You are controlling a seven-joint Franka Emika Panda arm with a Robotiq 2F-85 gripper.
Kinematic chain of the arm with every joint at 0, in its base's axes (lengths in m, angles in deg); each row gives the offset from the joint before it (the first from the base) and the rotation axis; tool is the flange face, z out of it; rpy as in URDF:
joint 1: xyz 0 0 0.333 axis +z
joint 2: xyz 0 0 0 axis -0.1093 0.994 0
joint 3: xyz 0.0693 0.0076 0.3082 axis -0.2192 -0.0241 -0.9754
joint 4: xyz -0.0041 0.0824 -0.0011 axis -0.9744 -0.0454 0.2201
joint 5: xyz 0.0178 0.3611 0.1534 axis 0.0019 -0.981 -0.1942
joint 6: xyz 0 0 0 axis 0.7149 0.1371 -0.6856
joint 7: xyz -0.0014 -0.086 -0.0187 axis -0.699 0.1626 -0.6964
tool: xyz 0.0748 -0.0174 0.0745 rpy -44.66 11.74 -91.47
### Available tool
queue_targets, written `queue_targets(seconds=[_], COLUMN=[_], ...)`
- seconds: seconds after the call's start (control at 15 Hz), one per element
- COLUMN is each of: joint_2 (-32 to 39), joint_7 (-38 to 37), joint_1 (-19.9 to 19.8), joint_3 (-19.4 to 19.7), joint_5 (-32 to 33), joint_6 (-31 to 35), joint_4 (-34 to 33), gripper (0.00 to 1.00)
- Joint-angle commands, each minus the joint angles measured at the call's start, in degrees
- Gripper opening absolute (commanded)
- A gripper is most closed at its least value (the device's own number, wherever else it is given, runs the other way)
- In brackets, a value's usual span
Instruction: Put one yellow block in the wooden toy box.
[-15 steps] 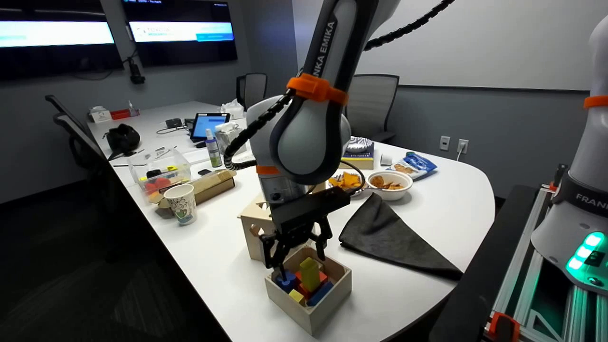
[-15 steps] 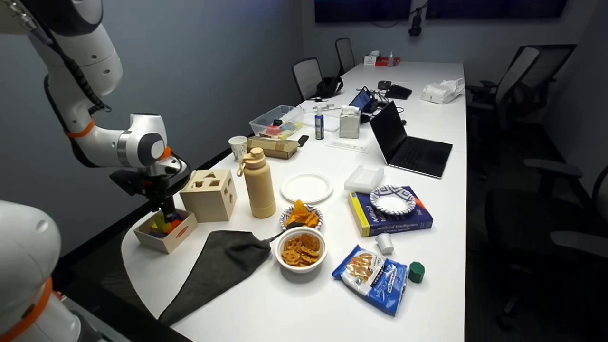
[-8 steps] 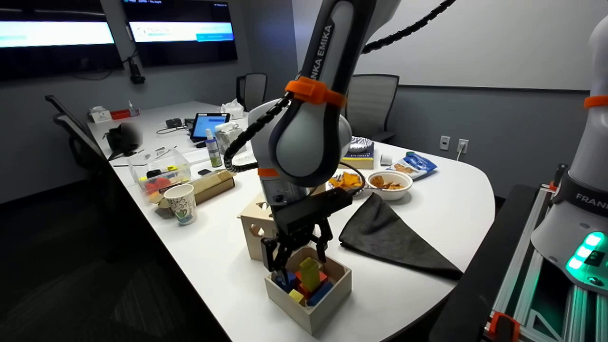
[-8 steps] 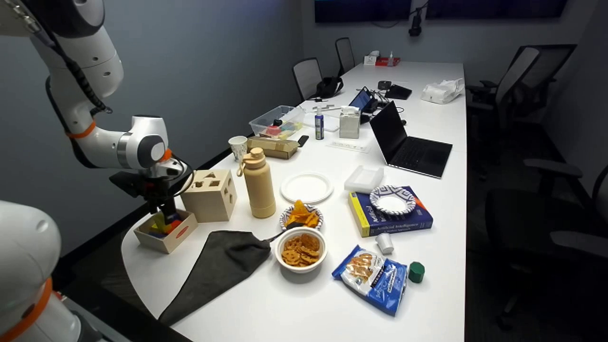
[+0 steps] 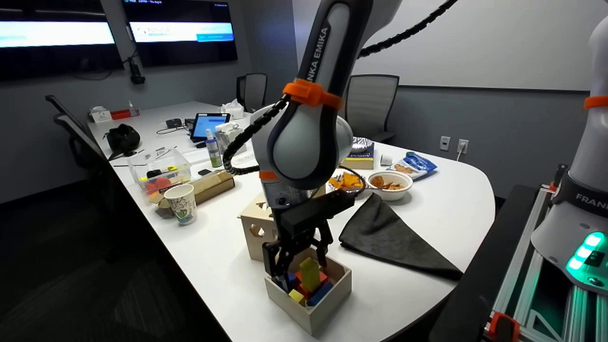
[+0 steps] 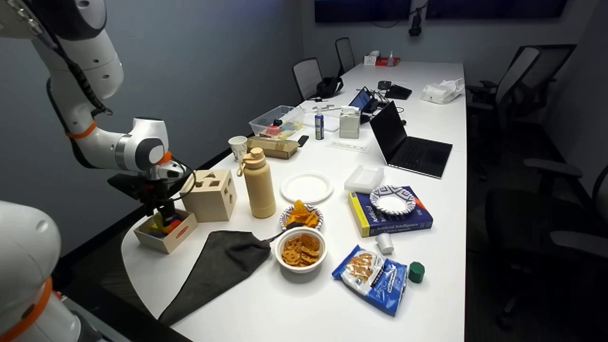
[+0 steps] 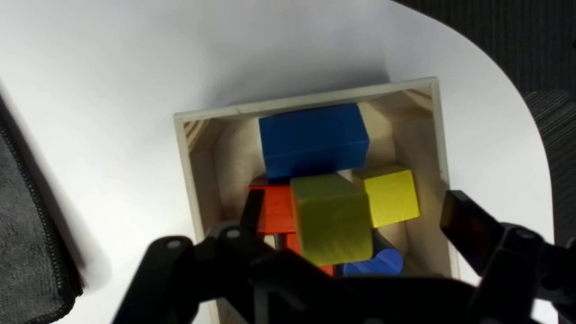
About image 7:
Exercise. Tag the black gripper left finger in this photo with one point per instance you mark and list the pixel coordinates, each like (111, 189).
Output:
(198, 281)

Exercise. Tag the round blue wooden block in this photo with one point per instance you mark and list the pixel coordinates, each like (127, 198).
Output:
(374, 263)

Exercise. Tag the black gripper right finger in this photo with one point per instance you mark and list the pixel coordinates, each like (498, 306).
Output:
(522, 270)

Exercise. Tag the small yellow wooden block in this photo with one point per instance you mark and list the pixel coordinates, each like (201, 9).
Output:
(392, 196)

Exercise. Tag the dark grey cloth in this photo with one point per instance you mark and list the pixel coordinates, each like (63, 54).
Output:
(28, 240)

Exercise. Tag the red wooden block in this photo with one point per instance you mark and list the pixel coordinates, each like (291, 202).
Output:
(277, 209)

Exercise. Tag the large yellow wooden block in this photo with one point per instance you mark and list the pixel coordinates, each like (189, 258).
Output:
(333, 218)

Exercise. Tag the open wooden block tray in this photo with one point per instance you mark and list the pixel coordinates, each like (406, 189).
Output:
(198, 173)

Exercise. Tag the long blue wooden block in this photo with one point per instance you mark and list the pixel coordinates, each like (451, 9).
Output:
(311, 141)

